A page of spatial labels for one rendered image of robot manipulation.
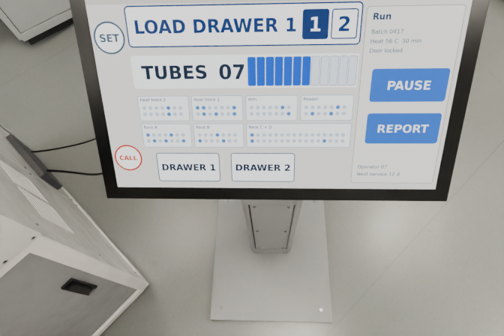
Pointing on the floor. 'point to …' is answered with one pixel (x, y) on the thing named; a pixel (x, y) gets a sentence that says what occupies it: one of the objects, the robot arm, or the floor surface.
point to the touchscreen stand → (271, 262)
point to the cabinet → (58, 258)
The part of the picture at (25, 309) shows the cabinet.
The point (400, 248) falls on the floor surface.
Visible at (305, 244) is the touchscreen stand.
